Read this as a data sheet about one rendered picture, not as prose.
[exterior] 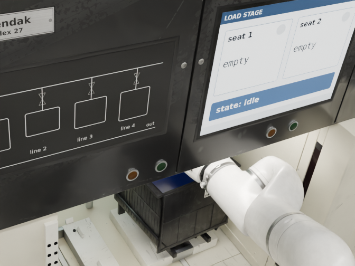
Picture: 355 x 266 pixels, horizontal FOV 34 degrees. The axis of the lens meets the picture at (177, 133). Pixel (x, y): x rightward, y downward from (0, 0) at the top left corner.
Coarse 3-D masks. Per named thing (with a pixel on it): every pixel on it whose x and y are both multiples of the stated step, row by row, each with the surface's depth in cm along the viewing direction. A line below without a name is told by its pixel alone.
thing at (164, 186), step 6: (180, 174) 143; (186, 174) 145; (156, 180) 139; (162, 180) 140; (168, 180) 142; (174, 180) 143; (180, 180) 144; (186, 180) 146; (192, 180) 147; (156, 186) 140; (162, 186) 141; (168, 186) 143; (174, 186) 144; (162, 192) 142
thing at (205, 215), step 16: (128, 192) 140; (144, 192) 132; (160, 192) 126; (176, 192) 128; (192, 192) 131; (128, 208) 142; (144, 208) 135; (160, 208) 128; (176, 208) 131; (192, 208) 135; (208, 208) 138; (144, 224) 136; (160, 224) 130; (176, 224) 134; (192, 224) 138; (208, 224) 142; (224, 224) 146; (160, 240) 133; (176, 240) 137; (208, 240) 145
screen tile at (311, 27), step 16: (304, 16) 87; (320, 16) 89; (336, 16) 91; (352, 16) 93; (304, 32) 89; (320, 32) 91; (336, 32) 93; (336, 48) 96; (288, 64) 92; (304, 64) 94; (320, 64) 96; (336, 64) 98
